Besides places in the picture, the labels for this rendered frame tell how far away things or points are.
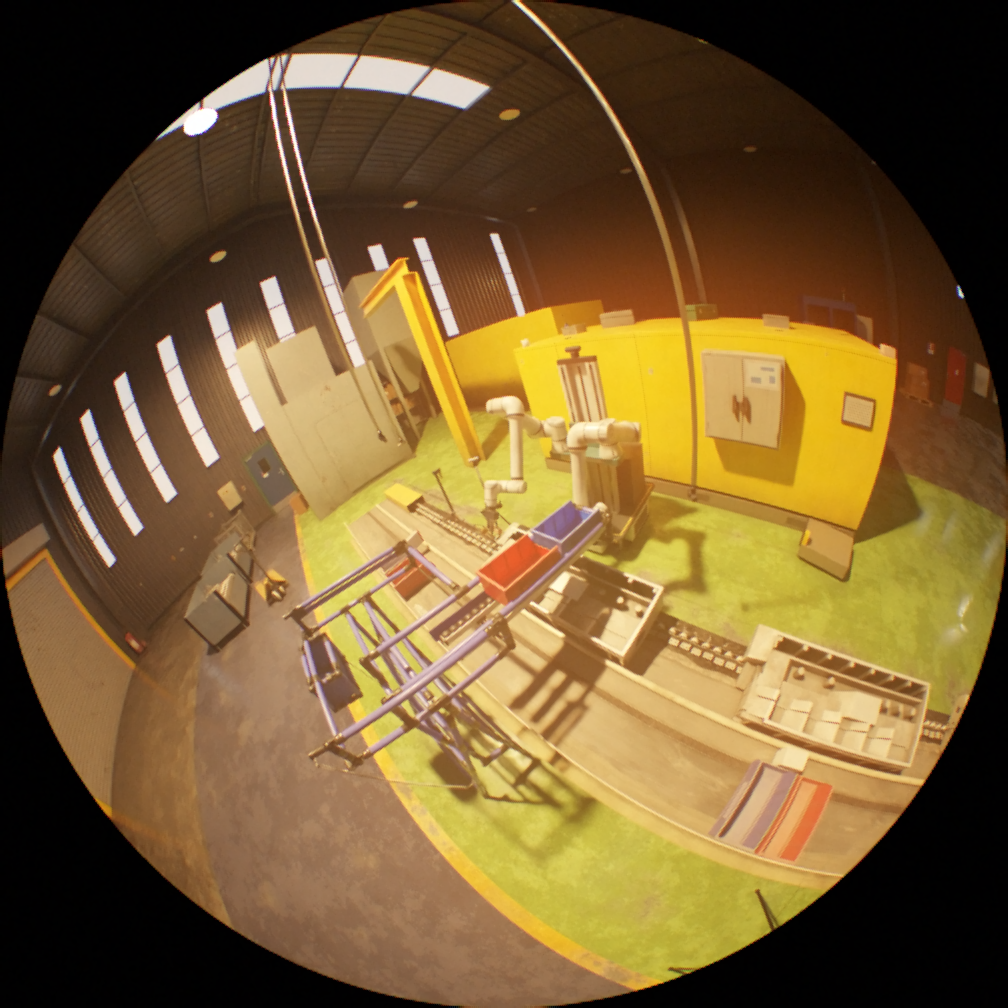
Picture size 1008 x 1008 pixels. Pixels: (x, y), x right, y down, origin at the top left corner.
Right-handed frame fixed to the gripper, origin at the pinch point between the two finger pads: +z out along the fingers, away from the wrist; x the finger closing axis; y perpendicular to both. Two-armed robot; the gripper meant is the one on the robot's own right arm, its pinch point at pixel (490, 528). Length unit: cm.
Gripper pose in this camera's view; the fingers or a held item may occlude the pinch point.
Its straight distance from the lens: 209.5
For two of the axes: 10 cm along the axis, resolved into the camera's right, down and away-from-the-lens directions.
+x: 6.5, 2.3, -7.2
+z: -0.3, 9.6, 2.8
